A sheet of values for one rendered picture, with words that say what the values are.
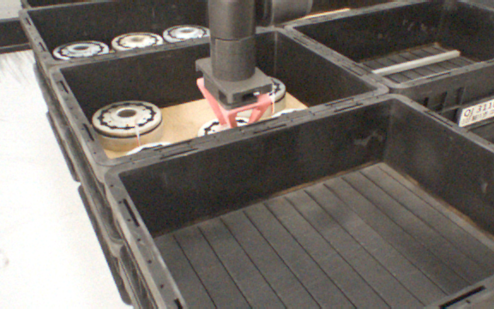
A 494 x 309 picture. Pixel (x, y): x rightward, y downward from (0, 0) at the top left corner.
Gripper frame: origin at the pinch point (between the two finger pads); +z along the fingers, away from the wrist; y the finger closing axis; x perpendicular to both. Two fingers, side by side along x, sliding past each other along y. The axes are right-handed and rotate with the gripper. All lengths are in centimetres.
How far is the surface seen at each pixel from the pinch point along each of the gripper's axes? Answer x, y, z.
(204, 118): -0.6, 11.7, 5.0
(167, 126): 5.8, 11.9, 4.8
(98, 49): 8.5, 41.4, 3.4
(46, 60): 19.8, 22.7, -5.0
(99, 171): 20.2, -8.4, -6.1
